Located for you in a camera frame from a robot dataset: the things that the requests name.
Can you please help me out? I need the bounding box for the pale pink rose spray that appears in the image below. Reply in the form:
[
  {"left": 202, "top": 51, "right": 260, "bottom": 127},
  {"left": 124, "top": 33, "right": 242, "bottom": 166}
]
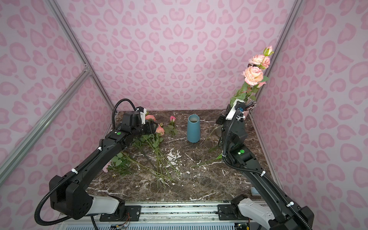
[{"left": 230, "top": 46, "right": 274, "bottom": 106}]

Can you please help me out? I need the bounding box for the pink peony spray stem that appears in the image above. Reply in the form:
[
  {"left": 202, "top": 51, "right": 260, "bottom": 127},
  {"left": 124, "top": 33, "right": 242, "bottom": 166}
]
[{"left": 145, "top": 115, "right": 165, "bottom": 136}]

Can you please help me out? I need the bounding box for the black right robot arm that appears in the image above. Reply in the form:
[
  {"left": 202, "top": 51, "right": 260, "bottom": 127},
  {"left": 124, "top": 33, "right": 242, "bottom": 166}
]
[{"left": 216, "top": 100, "right": 314, "bottom": 230}]

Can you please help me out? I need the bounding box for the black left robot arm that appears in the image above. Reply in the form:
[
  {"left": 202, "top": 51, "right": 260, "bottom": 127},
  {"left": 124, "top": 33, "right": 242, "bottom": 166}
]
[{"left": 34, "top": 99, "right": 158, "bottom": 226}]

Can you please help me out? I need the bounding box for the teal ceramic vase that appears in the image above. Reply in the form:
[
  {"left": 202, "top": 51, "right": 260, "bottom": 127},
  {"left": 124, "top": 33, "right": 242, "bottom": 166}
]
[{"left": 187, "top": 114, "right": 201, "bottom": 143}]

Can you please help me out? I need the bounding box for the cream pink rose bunch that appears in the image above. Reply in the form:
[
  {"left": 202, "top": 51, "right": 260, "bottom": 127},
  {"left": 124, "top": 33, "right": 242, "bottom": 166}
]
[{"left": 102, "top": 153, "right": 130, "bottom": 175}]

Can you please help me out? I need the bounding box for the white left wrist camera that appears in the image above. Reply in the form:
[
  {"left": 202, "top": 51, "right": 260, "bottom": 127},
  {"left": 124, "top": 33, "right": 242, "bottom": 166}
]
[{"left": 136, "top": 106, "right": 147, "bottom": 125}]

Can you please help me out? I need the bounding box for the diagonal aluminium frame bar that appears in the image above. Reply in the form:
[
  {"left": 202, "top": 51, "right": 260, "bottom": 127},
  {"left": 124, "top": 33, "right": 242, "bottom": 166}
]
[{"left": 1, "top": 68, "right": 91, "bottom": 185}]

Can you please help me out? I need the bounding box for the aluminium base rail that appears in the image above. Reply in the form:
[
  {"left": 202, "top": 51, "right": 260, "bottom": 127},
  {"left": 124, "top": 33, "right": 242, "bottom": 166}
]
[{"left": 54, "top": 201, "right": 259, "bottom": 230}]

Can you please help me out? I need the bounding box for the aluminium frame post right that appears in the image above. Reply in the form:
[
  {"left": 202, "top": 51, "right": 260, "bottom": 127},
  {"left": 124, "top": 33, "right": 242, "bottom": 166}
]
[{"left": 252, "top": 0, "right": 305, "bottom": 101}]

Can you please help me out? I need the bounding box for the aluminium frame post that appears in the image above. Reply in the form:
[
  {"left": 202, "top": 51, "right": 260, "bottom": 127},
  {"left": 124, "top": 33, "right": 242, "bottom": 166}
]
[
  {"left": 45, "top": 0, "right": 114, "bottom": 110},
  {"left": 252, "top": 0, "right": 305, "bottom": 101}
]

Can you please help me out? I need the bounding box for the aluminium frame post left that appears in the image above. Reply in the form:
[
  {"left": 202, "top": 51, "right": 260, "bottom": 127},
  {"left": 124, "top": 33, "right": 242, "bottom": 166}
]
[{"left": 45, "top": 0, "right": 114, "bottom": 110}]

